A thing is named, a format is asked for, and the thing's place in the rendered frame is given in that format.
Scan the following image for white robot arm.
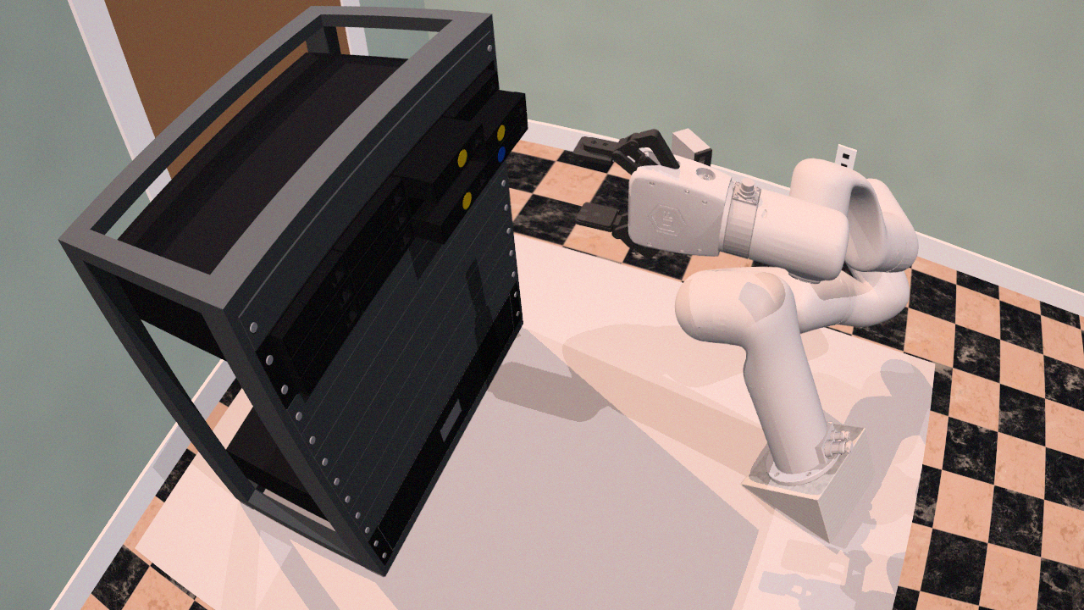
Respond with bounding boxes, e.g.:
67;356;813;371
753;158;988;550
675;158;919;486

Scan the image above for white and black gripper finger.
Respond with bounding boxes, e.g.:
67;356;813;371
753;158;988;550
573;129;680;176
576;202;660;259

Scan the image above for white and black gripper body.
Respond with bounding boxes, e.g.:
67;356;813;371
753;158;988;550
628;150;736;257

